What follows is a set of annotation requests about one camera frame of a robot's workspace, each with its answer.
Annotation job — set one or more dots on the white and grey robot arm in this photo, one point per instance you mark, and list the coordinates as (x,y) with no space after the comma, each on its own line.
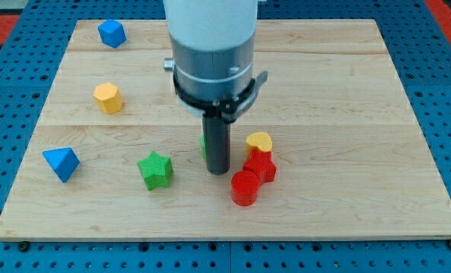
(212,43)

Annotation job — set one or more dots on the green circle block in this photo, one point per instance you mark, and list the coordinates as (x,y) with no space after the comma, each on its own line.
(202,145)

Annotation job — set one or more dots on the red star block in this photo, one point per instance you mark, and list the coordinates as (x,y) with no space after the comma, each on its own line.
(261,164)

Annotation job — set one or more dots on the green star block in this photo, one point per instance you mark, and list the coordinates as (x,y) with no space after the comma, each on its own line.
(156,171)

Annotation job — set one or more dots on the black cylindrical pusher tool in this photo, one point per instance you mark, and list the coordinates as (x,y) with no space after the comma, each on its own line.
(217,144)

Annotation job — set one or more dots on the yellow heart block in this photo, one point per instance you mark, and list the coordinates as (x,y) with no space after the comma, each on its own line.
(260,141)

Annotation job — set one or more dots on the red cylinder block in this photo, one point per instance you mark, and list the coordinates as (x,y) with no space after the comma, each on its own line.
(244,188)

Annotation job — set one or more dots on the wooden board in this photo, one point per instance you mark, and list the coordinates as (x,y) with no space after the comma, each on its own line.
(352,161)

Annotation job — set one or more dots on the yellow hexagon block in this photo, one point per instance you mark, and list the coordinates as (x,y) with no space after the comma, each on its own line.
(108,98)

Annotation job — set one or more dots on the blue cube block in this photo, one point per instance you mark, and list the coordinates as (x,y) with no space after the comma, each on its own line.
(112,33)

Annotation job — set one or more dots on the blue triangle block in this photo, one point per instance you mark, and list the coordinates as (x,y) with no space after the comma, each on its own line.
(62,161)

